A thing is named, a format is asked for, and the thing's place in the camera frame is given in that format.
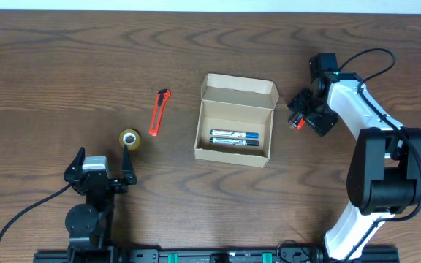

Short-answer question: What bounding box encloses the yellow tape roll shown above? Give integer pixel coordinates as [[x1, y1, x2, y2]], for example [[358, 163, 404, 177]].
[[119, 129, 141, 150]]

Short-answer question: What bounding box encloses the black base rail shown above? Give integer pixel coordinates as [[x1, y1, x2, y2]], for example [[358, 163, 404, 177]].
[[33, 245, 400, 263]]

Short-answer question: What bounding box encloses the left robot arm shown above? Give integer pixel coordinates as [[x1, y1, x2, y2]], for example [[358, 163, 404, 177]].
[[64, 147, 137, 262]]

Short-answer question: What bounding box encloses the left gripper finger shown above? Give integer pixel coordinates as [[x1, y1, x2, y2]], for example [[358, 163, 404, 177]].
[[64, 147, 85, 180], [121, 145, 134, 179]]

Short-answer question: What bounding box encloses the open cardboard box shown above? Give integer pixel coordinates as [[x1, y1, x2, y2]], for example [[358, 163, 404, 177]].
[[194, 73, 279, 167]]

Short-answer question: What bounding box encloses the black marker pen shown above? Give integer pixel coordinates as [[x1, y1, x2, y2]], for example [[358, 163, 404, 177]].
[[209, 137, 259, 147]]

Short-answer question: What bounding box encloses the red and black stapler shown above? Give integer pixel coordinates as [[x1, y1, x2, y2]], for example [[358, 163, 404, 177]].
[[288, 113, 305, 130]]

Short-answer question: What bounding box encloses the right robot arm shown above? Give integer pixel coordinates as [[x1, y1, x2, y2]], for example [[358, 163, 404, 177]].
[[287, 53, 421, 262]]

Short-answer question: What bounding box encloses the blue marker pen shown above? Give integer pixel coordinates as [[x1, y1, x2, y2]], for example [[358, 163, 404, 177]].
[[210, 129, 259, 139]]

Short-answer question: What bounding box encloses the orange utility knife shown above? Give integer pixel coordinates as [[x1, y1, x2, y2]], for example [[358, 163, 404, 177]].
[[148, 89, 172, 137]]

